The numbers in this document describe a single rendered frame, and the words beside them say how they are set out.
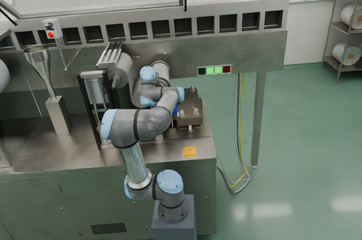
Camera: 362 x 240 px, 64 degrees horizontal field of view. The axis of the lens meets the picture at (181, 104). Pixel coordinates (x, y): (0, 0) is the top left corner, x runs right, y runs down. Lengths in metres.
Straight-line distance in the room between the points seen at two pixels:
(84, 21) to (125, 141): 1.16
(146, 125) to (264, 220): 1.79
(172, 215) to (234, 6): 1.33
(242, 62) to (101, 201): 1.38
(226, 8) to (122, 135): 1.23
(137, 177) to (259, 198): 1.66
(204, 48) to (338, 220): 1.75
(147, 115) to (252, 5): 1.24
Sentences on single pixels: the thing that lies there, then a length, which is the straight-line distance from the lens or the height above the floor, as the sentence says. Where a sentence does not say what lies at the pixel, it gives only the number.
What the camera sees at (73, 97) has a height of 1.05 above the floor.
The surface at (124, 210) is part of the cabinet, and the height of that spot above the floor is 0.46.
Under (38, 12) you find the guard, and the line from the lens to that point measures 2.15.
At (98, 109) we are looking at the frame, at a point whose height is 1.19.
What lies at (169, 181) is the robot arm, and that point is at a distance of 1.34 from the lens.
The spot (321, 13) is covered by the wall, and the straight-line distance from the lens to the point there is 4.91.
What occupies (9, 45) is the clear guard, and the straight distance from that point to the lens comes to 2.26.
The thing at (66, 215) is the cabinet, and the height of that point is 0.45.
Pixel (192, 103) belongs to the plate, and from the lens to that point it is 2.02.
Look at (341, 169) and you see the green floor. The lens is 3.23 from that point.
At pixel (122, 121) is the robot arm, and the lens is 1.05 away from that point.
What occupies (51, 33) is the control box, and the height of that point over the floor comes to 1.64.
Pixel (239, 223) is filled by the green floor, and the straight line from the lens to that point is 2.59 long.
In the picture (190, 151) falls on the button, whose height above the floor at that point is 0.92.
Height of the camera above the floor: 2.10
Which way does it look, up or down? 32 degrees down
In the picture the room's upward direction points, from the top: 5 degrees counter-clockwise
